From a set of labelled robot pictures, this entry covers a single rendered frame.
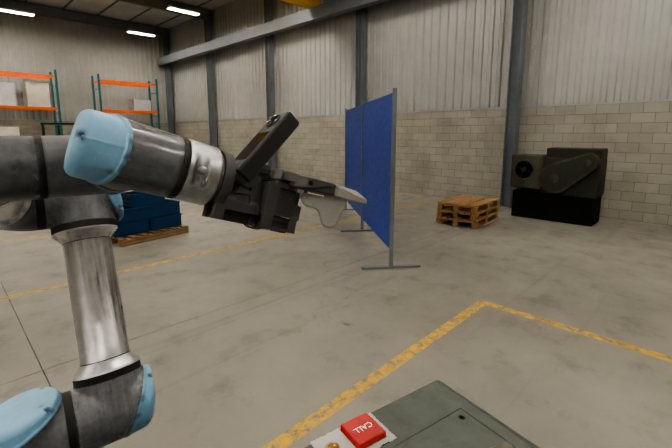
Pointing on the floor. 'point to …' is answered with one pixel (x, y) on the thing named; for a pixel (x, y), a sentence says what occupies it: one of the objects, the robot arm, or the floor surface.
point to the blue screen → (373, 167)
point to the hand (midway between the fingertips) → (336, 195)
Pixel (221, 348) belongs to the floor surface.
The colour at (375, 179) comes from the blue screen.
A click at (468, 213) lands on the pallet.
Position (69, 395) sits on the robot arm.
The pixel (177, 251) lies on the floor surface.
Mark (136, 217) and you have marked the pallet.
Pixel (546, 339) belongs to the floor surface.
